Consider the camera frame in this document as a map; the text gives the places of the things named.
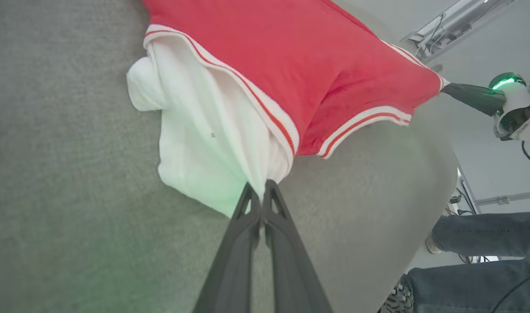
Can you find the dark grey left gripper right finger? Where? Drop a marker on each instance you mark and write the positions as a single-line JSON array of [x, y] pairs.
[[291, 269]]

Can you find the grey fabric sofa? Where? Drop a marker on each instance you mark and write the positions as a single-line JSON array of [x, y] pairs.
[[74, 174]]

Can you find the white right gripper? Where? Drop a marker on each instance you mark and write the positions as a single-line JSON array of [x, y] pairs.
[[519, 108]]

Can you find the black white patterned shoe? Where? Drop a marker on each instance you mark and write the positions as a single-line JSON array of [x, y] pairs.
[[397, 300]]

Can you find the red shirt with white stripes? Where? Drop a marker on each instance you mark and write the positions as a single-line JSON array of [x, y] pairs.
[[299, 65]]

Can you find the aluminium frame rail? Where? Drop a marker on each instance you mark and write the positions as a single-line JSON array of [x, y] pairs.
[[456, 24]]

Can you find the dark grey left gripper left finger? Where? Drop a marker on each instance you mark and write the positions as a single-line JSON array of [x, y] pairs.
[[234, 269]]

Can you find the aluminium frame bar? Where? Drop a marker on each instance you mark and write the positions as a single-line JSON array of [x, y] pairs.
[[508, 199]]

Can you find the blue jeans leg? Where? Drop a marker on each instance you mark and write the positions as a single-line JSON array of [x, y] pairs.
[[465, 289], [486, 234]]

